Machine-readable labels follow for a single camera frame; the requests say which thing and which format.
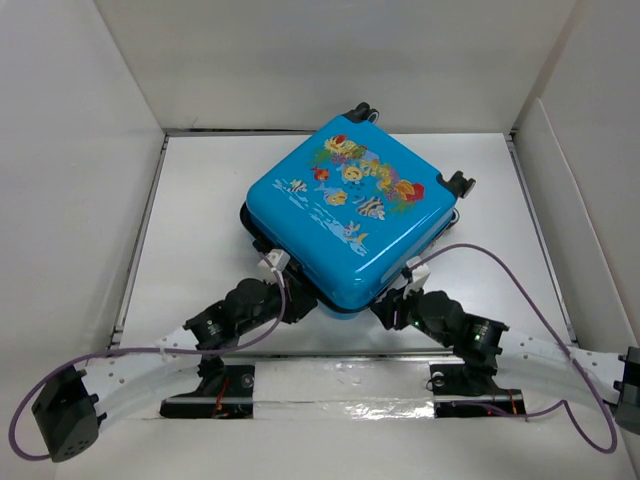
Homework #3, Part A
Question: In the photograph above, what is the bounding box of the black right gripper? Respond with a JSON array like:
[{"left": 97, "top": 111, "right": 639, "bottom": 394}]
[{"left": 370, "top": 280, "right": 452, "bottom": 349}]

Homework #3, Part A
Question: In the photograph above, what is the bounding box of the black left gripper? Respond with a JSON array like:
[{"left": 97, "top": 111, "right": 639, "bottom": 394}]
[{"left": 237, "top": 274, "right": 315, "bottom": 336}]

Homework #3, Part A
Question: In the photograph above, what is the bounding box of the blue hard-shell suitcase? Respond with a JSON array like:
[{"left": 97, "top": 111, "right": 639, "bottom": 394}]
[{"left": 240, "top": 102, "right": 476, "bottom": 316}]

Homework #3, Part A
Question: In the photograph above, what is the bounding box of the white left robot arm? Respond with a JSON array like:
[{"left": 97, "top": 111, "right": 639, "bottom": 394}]
[{"left": 31, "top": 279, "right": 317, "bottom": 463}]

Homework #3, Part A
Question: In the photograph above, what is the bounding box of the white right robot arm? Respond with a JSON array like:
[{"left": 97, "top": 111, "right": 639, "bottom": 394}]
[{"left": 371, "top": 289, "right": 639, "bottom": 434}]

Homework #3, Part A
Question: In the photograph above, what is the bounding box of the silver foil tape strip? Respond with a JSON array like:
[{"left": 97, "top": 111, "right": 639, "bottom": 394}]
[{"left": 253, "top": 358, "right": 435, "bottom": 421}]

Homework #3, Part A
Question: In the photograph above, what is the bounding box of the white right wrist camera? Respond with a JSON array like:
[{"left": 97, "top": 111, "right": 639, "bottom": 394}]
[{"left": 402, "top": 256, "right": 431, "bottom": 298}]

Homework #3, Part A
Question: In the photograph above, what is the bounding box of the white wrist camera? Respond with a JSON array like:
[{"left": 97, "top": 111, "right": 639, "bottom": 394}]
[
  {"left": 402, "top": 256, "right": 431, "bottom": 298},
  {"left": 258, "top": 249, "right": 290, "bottom": 274}
]

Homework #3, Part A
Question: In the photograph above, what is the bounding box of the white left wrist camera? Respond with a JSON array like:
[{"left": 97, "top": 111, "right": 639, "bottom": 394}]
[{"left": 258, "top": 249, "right": 290, "bottom": 274}]

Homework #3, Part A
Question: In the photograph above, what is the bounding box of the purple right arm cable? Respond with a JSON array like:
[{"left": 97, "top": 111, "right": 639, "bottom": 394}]
[{"left": 414, "top": 243, "right": 619, "bottom": 454}]

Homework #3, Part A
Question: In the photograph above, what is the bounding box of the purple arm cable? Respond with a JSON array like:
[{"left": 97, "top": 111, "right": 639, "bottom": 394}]
[
  {"left": 414, "top": 243, "right": 619, "bottom": 454},
  {"left": 8, "top": 277, "right": 289, "bottom": 460}
]

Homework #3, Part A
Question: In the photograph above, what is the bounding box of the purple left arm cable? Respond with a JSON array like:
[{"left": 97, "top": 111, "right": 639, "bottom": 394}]
[{"left": 8, "top": 277, "right": 289, "bottom": 460}]

